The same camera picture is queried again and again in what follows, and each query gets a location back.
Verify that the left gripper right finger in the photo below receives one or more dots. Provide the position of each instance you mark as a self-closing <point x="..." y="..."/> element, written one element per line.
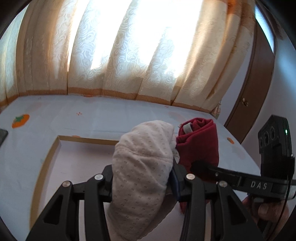
<point x="211" y="207"/>

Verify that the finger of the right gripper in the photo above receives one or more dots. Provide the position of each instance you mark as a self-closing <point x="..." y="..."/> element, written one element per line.
<point x="210" y="173"/>

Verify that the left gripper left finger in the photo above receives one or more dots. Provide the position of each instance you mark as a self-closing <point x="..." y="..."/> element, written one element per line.
<point x="59" y="220"/>

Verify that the pink dotted underwear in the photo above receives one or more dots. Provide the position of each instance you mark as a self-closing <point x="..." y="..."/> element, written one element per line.
<point x="141" y="164"/>

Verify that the person's right hand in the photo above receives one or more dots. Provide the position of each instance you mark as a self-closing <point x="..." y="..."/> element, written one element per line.
<point x="267" y="211"/>

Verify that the curtain tassel tieback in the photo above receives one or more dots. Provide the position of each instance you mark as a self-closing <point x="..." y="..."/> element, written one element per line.
<point x="216" y="111"/>

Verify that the shallow cardboard box tray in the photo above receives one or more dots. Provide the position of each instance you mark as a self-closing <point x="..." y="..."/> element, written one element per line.
<point x="78" y="159"/>

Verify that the brown wooden door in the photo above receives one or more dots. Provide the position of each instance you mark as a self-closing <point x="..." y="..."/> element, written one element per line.
<point x="255" y="87"/>

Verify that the brass door knob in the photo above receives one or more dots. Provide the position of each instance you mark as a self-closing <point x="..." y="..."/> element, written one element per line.
<point x="244" y="102"/>

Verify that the white persimmon print tablecloth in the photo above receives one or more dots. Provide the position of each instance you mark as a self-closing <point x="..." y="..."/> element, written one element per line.
<point x="25" y="148"/>

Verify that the black smartphone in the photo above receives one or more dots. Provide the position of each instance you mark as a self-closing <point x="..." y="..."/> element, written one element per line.
<point x="3" y="135"/>

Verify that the orange cream patterned curtain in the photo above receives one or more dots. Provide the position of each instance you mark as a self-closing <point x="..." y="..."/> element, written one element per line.
<point x="180" y="53"/>

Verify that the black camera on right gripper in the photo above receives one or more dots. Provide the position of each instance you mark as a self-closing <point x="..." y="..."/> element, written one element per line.
<point x="275" y="148"/>

